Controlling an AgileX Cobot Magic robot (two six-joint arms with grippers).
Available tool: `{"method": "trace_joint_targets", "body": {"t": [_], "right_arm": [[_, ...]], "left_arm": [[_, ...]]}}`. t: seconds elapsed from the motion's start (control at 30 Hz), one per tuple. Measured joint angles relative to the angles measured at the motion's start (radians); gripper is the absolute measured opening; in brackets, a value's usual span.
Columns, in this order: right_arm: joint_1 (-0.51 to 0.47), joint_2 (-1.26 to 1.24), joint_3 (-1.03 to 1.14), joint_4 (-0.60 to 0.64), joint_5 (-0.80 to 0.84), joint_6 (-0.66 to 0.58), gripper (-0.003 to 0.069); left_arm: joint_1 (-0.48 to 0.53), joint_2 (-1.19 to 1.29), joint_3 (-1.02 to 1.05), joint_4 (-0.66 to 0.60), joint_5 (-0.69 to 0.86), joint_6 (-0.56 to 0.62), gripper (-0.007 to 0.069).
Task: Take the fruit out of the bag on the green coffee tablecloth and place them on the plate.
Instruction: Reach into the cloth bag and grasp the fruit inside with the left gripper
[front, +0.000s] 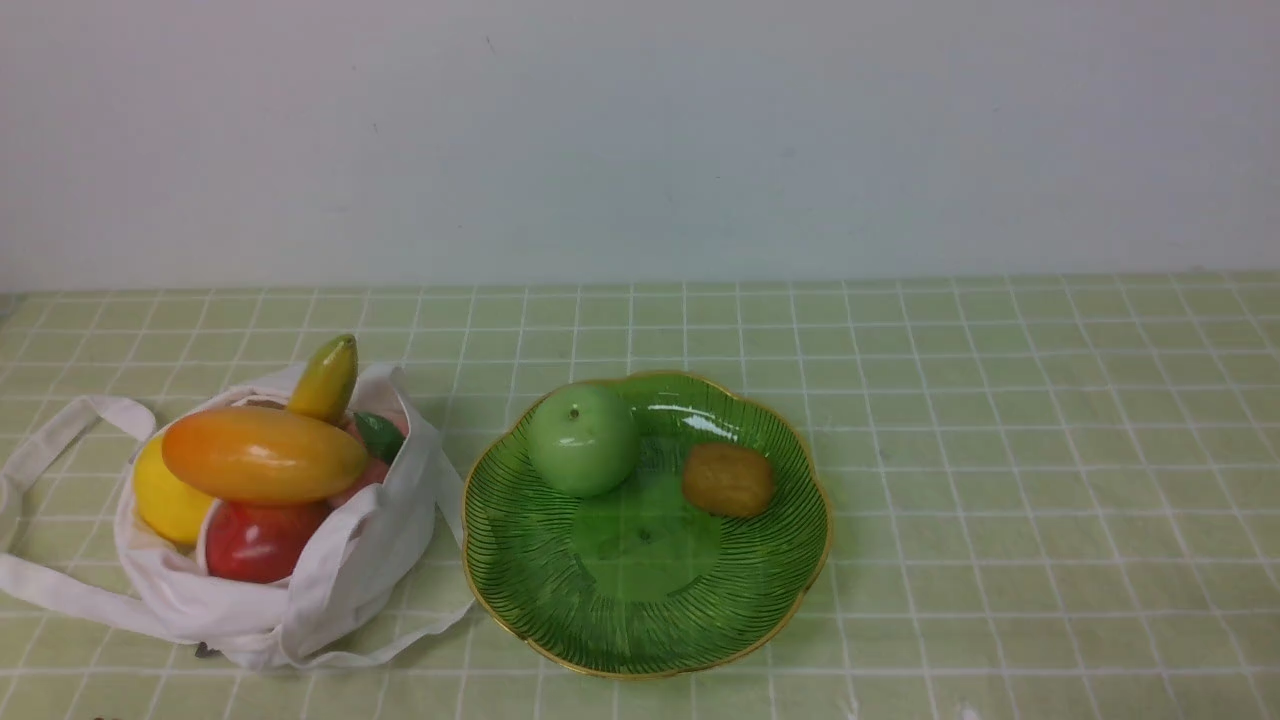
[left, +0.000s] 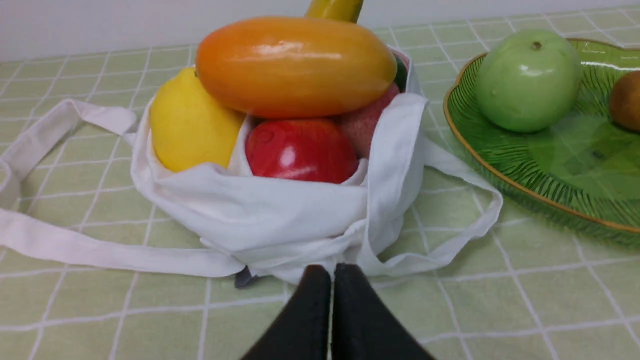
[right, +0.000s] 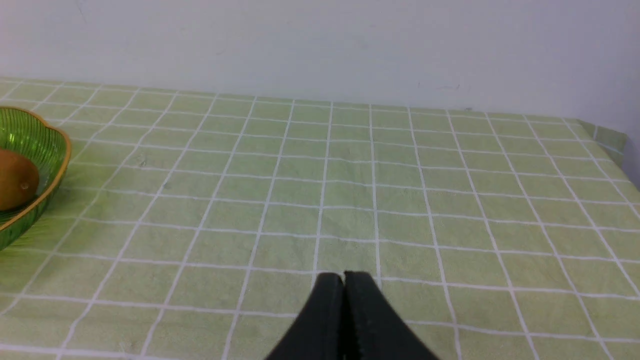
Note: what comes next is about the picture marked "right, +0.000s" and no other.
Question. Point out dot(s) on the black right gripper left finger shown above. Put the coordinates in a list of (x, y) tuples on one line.
[(316, 332)]

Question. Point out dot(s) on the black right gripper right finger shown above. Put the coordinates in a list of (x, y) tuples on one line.
[(373, 329)]

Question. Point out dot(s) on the brown kiwi fruit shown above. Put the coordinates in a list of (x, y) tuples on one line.
[(19, 180)]

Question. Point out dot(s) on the green glass fruit bowl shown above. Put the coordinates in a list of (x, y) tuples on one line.
[(50, 149)]

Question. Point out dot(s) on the green checkered tablecloth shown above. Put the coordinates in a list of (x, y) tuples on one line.
[(192, 225)]

